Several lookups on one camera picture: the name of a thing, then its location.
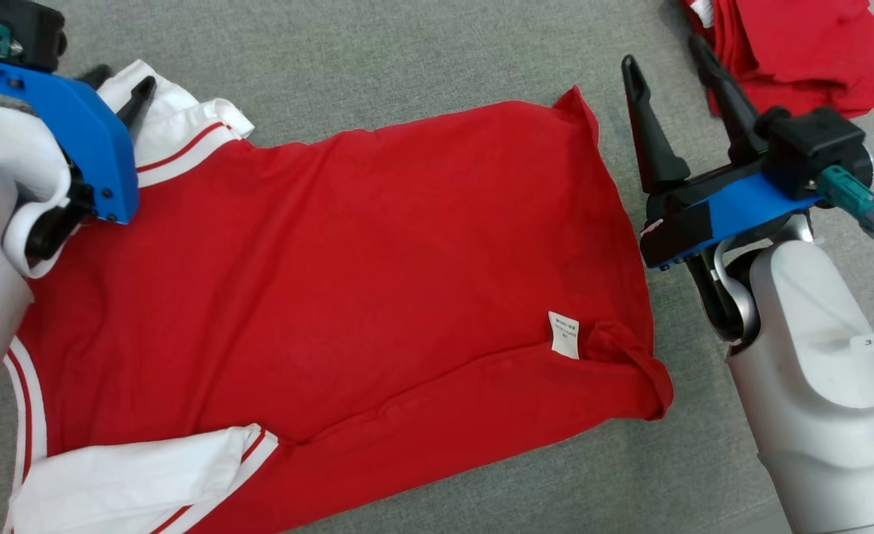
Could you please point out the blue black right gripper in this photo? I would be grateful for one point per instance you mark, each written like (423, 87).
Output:
(740, 208)

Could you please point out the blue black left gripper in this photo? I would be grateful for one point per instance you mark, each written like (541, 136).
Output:
(81, 133)

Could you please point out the red shorts with white stripe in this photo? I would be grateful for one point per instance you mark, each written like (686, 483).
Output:
(800, 52)

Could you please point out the red jersey with white sleeves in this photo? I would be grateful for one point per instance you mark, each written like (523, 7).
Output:
(333, 282)

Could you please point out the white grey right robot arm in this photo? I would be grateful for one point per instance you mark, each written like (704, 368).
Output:
(807, 371)

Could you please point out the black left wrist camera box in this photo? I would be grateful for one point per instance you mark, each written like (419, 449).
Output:
(25, 30)

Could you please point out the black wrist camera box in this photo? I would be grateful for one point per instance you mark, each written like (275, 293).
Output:
(815, 148)
(25, 30)

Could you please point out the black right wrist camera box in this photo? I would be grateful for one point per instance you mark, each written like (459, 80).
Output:
(815, 148)

